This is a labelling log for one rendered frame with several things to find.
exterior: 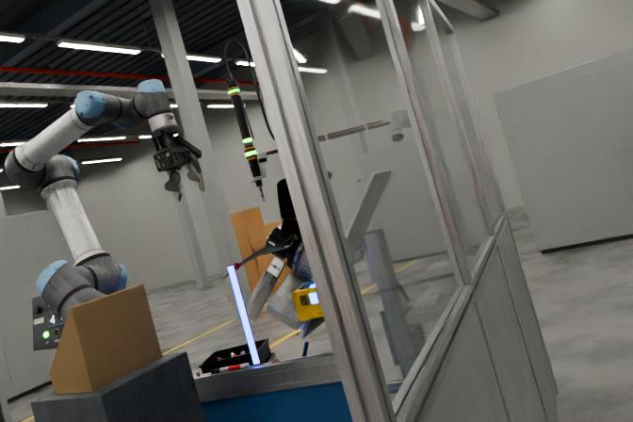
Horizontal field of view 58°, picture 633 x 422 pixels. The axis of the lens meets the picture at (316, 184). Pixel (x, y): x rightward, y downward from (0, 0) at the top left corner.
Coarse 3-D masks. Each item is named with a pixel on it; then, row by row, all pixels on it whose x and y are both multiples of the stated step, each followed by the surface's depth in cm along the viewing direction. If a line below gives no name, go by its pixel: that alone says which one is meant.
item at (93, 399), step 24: (168, 360) 158; (120, 384) 144; (144, 384) 149; (168, 384) 155; (192, 384) 162; (48, 408) 149; (72, 408) 144; (96, 408) 139; (120, 408) 141; (144, 408) 147; (168, 408) 153; (192, 408) 160
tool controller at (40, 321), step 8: (40, 296) 209; (32, 304) 210; (40, 304) 208; (48, 304) 206; (32, 312) 209; (40, 312) 207; (48, 312) 206; (40, 320) 207; (40, 328) 206; (48, 328) 204; (56, 328) 203; (40, 336) 205; (56, 336) 202; (40, 344) 205; (48, 344) 203; (56, 344) 201
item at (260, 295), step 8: (264, 280) 225; (272, 280) 221; (256, 288) 228; (264, 288) 222; (272, 288) 219; (256, 296) 224; (264, 296) 219; (248, 304) 229; (256, 304) 221; (264, 304) 216; (248, 312) 224; (256, 312) 217
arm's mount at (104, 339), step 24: (144, 288) 165; (72, 312) 145; (96, 312) 151; (120, 312) 157; (144, 312) 163; (72, 336) 147; (96, 336) 149; (120, 336) 155; (144, 336) 161; (72, 360) 148; (96, 360) 148; (120, 360) 153; (144, 360) 159; (72, 384) 149; (96, 384) 146
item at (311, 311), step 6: (306, 288) 170; (312, 288) 168; (294, 294) 170; (300, 294) 169; (306, 294) 169; (294, 300) 170; (300, 306) 169; (306, 306) 169; (312, 306) 168; (318, 306) 167; (300, 312) 170; (306, 312) 169; (312, 312) 168; (318, 312) 167; (300, 318) 170; (306, 318) 169; (312, 318) 169
